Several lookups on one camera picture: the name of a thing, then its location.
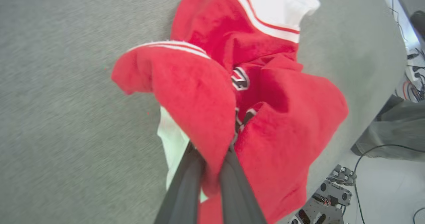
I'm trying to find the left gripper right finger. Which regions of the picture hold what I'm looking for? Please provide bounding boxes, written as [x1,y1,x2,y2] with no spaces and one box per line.
[219,149,268,224]

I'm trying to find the red and white shirt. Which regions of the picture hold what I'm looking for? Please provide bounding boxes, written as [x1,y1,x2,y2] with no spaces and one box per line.
[111,0,349,224]

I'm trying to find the grey fabric sofa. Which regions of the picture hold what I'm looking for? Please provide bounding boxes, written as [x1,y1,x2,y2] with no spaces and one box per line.
[0,0,407,224]

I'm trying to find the grey-green fabric cover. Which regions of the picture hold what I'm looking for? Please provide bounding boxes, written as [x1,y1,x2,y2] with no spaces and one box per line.
[351,95,425,161]

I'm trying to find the black floor cable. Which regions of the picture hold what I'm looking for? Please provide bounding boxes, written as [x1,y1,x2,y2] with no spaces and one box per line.
[354,144,425,224]

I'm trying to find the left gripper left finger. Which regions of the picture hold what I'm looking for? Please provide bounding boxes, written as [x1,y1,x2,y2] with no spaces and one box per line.
[154,144,206,224]

